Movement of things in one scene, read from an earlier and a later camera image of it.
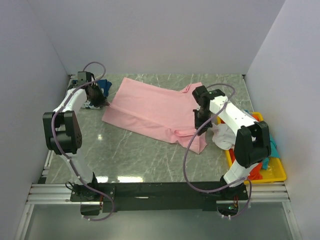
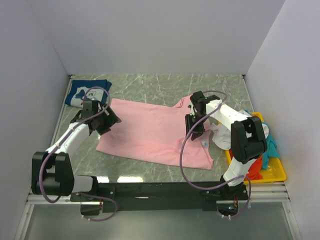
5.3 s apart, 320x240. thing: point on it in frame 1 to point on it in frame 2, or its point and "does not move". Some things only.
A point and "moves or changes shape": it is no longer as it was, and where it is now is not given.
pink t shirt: x=168 y=113 moves or changes shape
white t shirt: x=223 y=137 does not move
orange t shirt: x=256 y=173 does not move
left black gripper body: x=98 y=98 to x=105 y=121
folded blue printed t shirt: x=96 y=94 does not move
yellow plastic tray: x=275 y=172 does not move
